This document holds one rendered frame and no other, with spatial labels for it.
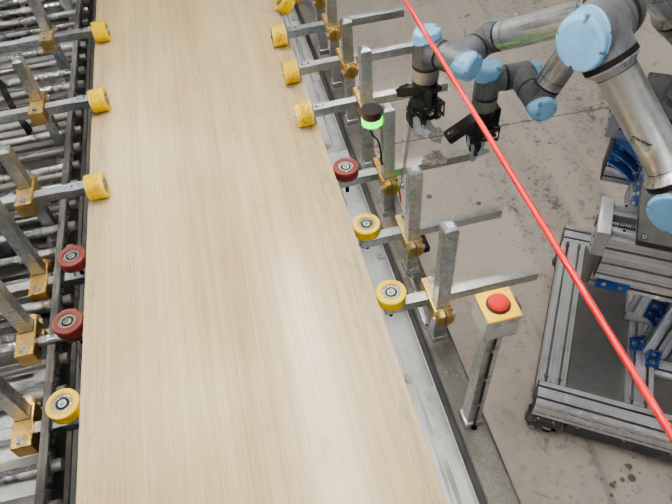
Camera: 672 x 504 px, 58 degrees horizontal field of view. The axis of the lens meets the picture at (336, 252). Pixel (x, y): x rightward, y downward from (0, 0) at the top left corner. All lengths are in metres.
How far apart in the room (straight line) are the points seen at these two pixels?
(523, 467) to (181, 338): 1.35
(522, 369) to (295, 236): 1.20
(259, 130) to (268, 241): 0.50
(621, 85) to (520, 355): 1.45
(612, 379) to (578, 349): 0.15
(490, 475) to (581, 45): 1.00
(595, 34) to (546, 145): 2.14
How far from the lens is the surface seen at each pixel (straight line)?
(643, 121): 1.43
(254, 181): 1.93
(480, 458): 1.63
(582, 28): 1.37
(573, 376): 2.36
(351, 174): 1.90
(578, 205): 3.18
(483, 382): 1.45
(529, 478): 2.40
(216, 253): 1.76
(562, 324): 2.44
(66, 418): 1.62
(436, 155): 2.01
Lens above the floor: 2.21
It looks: 50 degrees down
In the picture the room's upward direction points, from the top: 6 degrees counter-clockwise
